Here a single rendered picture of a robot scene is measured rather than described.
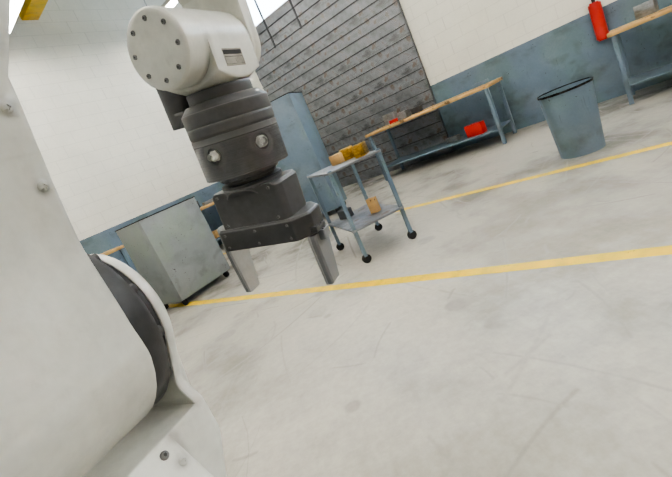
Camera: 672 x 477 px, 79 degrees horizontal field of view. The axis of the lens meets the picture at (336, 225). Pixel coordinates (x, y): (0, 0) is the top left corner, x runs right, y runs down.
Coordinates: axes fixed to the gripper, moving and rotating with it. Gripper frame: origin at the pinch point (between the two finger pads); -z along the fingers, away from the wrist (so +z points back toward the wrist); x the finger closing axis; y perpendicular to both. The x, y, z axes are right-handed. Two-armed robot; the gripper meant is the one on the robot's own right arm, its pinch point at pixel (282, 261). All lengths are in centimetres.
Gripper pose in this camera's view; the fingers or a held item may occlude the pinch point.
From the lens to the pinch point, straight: 46.4
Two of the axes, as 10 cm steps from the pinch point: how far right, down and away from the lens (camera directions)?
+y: -3.4, 3.9, -8.6
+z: -2.9, -9.1, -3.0
